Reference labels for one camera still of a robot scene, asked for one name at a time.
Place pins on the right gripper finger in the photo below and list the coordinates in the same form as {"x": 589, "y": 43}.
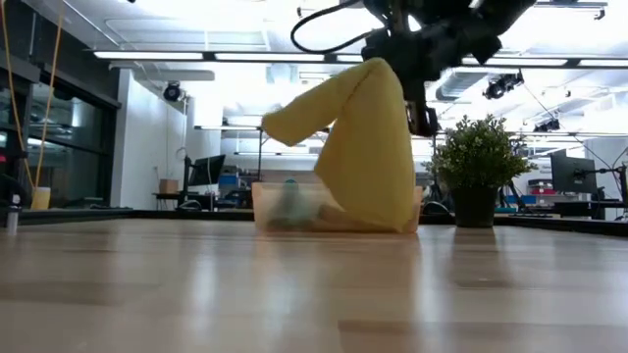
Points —
{"x": 422, "y": 113}

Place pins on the yellow microfiber towel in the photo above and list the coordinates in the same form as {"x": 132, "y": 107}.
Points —
{"x": 368, "y": 162}

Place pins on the teal microfiber towel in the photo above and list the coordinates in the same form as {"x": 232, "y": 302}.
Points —
{"x": 292, "y": 206}

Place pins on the small green potted plant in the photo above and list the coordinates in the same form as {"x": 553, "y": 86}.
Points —
{"x": 478, "y": 162}

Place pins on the black background workstation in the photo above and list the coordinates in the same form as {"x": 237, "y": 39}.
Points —
{"x": 574, "y": 174}

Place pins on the orange translucent plastic bin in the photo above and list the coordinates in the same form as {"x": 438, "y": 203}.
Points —
{"x": 275, "y": 201}

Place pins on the black background monitor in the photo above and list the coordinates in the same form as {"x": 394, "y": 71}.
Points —
{"x": 206, "y": 170}

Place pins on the black ceiling spotlight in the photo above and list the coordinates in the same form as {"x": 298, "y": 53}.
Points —
{"x": 172, "y": 92}

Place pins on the brown cardboard box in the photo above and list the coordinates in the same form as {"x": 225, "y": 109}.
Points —
{"x": 168, "y": 186}

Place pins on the dark glass partition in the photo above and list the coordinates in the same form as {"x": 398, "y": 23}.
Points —
{"x": 83, "y": 162}

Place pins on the yellow container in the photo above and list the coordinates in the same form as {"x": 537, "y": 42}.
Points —
{"x": 41, "y": 198}

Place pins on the black ceiling camera rig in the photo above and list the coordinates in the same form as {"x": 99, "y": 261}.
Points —
{"x": 547, "y": 126}
{"x": 500, "y": 85}

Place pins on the black aluminium table frame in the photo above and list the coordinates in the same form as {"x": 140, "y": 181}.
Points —
{"x": 147, "y": 215}

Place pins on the small silver cylinder post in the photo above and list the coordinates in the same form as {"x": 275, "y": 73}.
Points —
{"x": 13, "y": 216}

